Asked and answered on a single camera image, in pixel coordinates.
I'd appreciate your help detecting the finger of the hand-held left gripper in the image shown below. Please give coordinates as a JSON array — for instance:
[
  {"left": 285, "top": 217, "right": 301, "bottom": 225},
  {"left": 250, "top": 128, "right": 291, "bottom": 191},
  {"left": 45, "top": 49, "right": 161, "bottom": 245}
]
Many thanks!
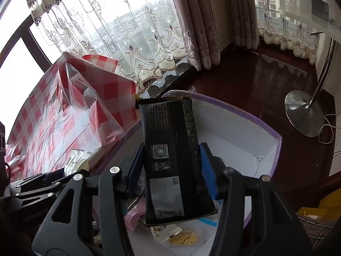
[
  {"left": 13, "top": 179, "right": 70, "bottom": 199},
  {"left": 16, "top": 172, "right": 67, "bottom": 188}
]

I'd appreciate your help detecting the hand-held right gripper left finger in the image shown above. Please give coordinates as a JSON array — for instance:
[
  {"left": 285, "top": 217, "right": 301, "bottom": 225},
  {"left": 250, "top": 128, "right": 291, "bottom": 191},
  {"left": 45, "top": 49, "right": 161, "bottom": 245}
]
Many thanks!
[{"left": 32, "top": 141, "right": 146, "bottom": 256}]

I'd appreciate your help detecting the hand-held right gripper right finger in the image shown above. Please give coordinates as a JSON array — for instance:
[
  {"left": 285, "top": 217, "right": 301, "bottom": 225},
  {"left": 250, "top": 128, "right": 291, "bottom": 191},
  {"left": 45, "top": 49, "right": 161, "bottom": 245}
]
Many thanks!
[{"left": 199, "top": 143, "right": 313, "bottom": 256}]

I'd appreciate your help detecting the small white green snack packet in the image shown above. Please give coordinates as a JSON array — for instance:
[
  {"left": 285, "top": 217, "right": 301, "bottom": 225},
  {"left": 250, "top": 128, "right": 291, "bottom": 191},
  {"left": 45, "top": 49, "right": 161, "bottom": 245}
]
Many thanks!
[{"left": 63, "top": 149, "right": 92, "bottom": 175}]

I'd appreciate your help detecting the purple cardboard box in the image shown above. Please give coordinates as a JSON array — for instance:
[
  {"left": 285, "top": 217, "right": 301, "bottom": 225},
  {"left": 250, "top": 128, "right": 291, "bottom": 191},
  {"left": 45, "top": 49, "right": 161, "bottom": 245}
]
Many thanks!
[{"left": 92, "top": 89, "right": 283, "bottom": 256}]

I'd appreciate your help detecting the white blue-dotted snack packet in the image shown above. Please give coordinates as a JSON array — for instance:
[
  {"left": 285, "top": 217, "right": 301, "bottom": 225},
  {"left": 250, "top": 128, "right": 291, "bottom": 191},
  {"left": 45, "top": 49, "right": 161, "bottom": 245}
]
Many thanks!
[{"left": 197, "top": 200, "right": 224, "bottom": 228}]

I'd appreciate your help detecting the long black snack packet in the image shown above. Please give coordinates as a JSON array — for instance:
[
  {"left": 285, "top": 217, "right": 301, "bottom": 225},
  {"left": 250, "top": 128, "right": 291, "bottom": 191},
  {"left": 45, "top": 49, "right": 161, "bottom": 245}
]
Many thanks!
[{"left": 139, "top": 99, "right": 217, "bottom": 227}]

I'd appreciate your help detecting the pink snack packet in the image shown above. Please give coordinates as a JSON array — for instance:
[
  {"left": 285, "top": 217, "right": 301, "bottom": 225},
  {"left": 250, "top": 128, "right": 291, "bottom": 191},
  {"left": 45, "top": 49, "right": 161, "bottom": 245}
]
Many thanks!
[{"left": 124, "top": 203, "right": 147, "bottom": 232}]

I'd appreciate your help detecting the clear yellow biscuit packet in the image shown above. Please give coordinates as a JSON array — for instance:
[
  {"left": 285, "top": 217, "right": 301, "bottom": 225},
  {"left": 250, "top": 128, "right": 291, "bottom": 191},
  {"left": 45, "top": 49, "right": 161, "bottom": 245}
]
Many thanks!
[{"left": 169, "top": 228, "right": 205, "bottom": 246}]

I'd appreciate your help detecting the red white checked tablecloth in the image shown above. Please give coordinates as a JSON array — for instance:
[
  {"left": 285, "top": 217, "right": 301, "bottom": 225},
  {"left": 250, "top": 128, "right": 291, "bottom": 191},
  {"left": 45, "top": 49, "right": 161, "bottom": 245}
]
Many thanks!
[{"left": 4, "top": 51, "right": 142, "bottom": 184}]

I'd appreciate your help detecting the chrome stand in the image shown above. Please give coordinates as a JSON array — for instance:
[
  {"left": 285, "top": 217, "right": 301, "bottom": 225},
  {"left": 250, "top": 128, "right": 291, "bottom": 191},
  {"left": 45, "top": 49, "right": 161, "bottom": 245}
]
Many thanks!
[{"left": 284, "top": 32, "right": 339, "bottom": 138}]

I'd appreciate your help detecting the plaid cloth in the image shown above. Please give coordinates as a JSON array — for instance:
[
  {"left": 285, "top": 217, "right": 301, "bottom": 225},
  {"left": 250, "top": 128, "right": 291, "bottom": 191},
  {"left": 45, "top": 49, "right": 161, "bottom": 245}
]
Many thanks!
[{"left": 296, "top": 213, "right": 335, "bottom": 248}]

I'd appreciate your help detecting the yellow object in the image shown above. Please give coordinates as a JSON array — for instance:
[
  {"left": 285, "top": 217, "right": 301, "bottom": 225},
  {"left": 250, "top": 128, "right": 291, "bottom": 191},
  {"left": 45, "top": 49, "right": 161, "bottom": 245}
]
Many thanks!
[{"left": 297, "top": 195, "right": 339, "bottom": 219}]

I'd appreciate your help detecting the white lace curtain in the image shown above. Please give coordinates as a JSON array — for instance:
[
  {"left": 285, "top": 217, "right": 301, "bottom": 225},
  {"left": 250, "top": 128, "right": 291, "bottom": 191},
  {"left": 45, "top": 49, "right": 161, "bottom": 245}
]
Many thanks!
[
  {"left": 250, "top": 0, "right": 321, "bottom": 66},
  {"left": 24, "top": 0, "right": 187, "bottom": 92}
]

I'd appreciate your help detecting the patterned mauve curtain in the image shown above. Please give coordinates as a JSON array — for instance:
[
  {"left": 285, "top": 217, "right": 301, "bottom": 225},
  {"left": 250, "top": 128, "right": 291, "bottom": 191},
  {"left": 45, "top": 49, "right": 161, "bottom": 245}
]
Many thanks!
[{"left": 165, "top": 0, "right": 263, "bottom": 72}]

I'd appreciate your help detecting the white desk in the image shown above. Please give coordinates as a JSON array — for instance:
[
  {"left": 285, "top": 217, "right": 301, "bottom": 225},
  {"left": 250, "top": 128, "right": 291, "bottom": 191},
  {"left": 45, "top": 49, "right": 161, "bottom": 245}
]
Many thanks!
[{"left": 278, "top": 0, "right": 341, "bottom": 36}]

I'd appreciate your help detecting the dark flat device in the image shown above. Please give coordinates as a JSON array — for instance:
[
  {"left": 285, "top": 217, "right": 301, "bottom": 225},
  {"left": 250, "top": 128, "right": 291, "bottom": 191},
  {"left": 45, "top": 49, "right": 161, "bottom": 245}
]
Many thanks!
[{"left": 310, "top": 0, "right": 330, "bottom": 22}]

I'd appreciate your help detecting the white cable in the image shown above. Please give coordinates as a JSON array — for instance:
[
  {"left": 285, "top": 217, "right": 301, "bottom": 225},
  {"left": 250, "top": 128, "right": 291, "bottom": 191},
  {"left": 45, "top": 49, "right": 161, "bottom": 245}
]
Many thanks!
[{"left": 318, "top": 113, "right": 341, "bottom": 160}]

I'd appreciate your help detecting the dark window frame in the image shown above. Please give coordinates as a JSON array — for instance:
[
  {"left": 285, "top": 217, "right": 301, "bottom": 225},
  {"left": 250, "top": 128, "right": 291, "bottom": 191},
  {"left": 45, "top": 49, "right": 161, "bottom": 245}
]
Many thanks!
[{"left": 0, "top": 0, "right": 104, "bottom": 67}]

